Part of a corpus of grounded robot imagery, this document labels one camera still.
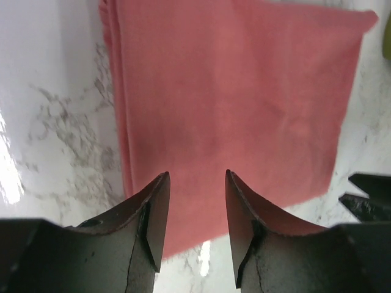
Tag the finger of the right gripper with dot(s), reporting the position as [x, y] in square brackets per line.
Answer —
[367, 209]
[375, 186]

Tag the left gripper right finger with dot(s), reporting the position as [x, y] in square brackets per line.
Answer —
[273, 250]

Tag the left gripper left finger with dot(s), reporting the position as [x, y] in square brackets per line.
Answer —
[121, 250]

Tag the pink t-shirt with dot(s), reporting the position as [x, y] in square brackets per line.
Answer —
[257, 87]

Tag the olive green plastic basket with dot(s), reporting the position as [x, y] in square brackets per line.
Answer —
[386, 41]

